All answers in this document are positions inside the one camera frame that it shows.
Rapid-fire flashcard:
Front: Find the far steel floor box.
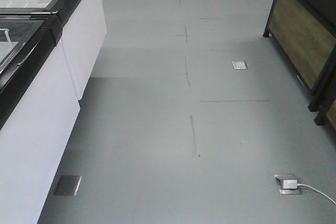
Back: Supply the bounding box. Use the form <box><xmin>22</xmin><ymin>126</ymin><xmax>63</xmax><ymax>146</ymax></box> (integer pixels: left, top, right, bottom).
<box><xmin>232</xmin><ymin>61</ymin><xmax>248</xmax><ymax>70</ymax></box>

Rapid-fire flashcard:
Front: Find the near white chest freezer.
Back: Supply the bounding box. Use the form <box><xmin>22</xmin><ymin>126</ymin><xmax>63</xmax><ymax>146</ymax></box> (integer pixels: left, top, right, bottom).
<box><xmin>1</xmin><ymin>17</ymin><xmax>80</xmax><ymax>223</ymax></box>

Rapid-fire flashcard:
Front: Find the white chest freezer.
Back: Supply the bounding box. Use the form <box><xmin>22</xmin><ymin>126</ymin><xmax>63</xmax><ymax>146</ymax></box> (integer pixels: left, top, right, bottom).
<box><xmin>1</xmin><ymin>0</ymin><xmax>107</xmax><ymax>100</ymax></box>
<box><xmin>1</xmin><ymin>17</ymin><xmax>80</xmax><ymax>223</ymax></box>

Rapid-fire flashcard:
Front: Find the closed steel floor box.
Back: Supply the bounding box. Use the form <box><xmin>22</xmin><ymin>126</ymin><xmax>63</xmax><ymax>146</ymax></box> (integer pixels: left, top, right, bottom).
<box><xmin>54</xmin><ymin>175</ymin><xmax>82</xmax><ymax>196</ymax></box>

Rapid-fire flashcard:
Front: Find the far white chest freezer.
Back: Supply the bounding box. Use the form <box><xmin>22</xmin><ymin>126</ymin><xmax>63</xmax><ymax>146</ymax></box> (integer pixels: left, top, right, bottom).
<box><xmin>1</xmin><ymin>0</ymin><xmax>107</xmax><ymax>100</ymax></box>

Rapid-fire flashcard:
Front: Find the white power adapter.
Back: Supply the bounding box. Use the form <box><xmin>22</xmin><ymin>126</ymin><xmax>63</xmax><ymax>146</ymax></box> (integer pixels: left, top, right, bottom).
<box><xmin>280</xmin><ymin>179</ymin><xmax>298</xmax><ymax>190</ymax></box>

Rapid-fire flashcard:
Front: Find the open floor socket box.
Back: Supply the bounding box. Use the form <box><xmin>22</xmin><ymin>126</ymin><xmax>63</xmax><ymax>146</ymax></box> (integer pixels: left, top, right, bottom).
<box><xmin>274</xmin><ymin>174</ymin><xmax>302</xmax><ymax>195</ymax></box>

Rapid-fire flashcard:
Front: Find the dark wooden display stand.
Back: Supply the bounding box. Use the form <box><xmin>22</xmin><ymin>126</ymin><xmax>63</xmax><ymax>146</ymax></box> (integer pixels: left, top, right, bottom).
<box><xmin>263</xmin><ymin>0</ymin><xmax>335</xmax><ymax>128</ymax></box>

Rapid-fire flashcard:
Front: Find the white power cable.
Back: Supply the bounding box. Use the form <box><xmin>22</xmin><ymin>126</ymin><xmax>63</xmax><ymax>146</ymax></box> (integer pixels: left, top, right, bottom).
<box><xmin>297</xmin><ymin>183</ymin><xmax>336</xmax><ymax>206</ymax></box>

